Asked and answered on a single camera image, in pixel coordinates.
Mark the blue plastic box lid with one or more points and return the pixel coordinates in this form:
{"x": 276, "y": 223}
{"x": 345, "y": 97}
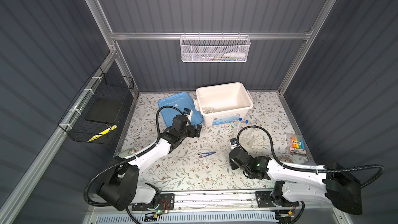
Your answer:
{"x": 181, "y": 101}

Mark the coloured marker set box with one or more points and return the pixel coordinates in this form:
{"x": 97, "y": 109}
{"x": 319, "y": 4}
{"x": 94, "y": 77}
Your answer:
{"x": 296, "y": 144}

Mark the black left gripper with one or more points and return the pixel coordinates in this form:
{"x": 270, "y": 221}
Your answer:
{"x": 192, "y": 128}

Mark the small green grey device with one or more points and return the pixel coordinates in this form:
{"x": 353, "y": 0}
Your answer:
{"x": 126, "y": 153}

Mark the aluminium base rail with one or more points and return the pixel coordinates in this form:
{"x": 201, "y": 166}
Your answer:
{"x": 214, "y": 200}

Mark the white plastic storage box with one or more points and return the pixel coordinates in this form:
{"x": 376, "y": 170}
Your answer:
{"x": 221, "y": 104}

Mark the white wire mesh basket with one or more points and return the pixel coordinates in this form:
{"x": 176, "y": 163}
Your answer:
{"x": 210, "y": 49}

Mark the white bottle in basket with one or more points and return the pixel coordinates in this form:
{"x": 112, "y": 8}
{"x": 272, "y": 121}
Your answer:
{"x": 235, "y": 55}

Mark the black wire mesh basket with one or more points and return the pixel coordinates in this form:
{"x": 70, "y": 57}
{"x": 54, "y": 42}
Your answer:
{"x": 100, "y": 112}

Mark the blue tweezers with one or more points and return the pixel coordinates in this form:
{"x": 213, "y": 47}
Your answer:
{"x": 206, "y": 154}

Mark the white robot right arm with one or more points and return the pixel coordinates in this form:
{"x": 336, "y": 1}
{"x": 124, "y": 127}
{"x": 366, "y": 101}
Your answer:
{"x": 303, "y": 183}

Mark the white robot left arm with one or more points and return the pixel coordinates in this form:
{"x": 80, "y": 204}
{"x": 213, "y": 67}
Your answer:
{"x": 120, "y": 186}

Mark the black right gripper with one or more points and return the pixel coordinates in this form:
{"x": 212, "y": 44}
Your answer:
{"x": 231, "y": 164}

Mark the round tape roll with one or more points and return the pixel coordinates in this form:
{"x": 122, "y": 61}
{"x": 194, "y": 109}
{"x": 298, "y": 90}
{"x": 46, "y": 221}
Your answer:
{"x": 286, "y": 159}

